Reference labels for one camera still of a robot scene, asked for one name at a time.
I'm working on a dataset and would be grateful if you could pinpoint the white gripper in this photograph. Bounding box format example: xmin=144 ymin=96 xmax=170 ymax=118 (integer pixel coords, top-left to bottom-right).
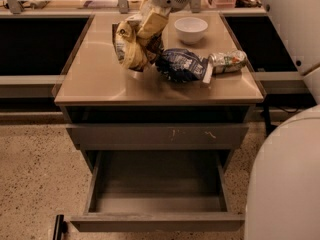
xmin=137 ymin=0 xmax=191 ymax=39

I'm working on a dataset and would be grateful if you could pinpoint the brown and yellow chip bag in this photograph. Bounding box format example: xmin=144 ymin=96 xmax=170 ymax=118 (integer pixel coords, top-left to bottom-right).
xmin=112 ymin=14 xmax=164 ymax=72

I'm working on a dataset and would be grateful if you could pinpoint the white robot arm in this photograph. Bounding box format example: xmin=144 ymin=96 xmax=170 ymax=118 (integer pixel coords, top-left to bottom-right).
xmin=244 ymin=0 xmax=320 ymax=240

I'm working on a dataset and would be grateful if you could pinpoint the blue chip bag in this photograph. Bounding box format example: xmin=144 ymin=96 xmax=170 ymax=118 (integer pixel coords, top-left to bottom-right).
xmin=155 ymin=48 xmax=213 ymax=84

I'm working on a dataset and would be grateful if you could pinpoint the closed top drawer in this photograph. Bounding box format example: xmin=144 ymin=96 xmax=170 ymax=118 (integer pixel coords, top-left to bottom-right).
xmin=67 ymin=123 xmax=248 ymax=150

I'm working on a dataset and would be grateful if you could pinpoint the open middle drawer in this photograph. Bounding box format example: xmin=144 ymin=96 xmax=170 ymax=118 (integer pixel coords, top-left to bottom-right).
xmin=71 ymin=151 xmax=244 ymax=232

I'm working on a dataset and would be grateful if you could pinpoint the white bowl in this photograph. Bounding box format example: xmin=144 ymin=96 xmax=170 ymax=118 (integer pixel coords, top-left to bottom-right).
xmin=174 ymin=17 xmax=208 ymax=44

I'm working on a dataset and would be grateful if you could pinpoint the black table leg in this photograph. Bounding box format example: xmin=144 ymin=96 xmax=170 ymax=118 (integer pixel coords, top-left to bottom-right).
xmin=262 ymin=101 xmax=276 ymax=135

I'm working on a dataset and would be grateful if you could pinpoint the black handle bar at floor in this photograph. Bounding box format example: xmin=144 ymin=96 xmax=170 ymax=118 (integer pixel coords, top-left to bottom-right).
xmin=52 ymin=214 xmax=65 ymax=240

